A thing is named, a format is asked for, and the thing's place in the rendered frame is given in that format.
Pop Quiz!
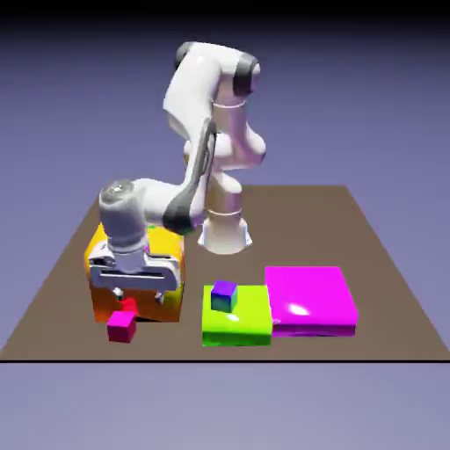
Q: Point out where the small pink cube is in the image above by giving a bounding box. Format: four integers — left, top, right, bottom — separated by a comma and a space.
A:
106, 311, 138, 345

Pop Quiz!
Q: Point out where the small red cube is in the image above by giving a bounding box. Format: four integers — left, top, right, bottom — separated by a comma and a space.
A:
117, 296, 139, 318

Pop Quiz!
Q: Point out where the large green box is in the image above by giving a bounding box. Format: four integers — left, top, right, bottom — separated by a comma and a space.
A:
200, 284, 274, 348

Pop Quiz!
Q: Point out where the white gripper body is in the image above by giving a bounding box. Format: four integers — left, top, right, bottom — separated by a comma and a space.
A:
89, 253, 183, 293

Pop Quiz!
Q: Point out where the large orange box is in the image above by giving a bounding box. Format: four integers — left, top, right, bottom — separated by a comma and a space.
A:
83, 222, 186, 323

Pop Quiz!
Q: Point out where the large magenta box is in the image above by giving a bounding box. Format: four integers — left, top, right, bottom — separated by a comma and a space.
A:
264, 265, 360, 339

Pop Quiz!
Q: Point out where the small purple cube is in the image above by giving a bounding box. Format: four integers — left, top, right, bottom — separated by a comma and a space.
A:
210, 279, 239, 314

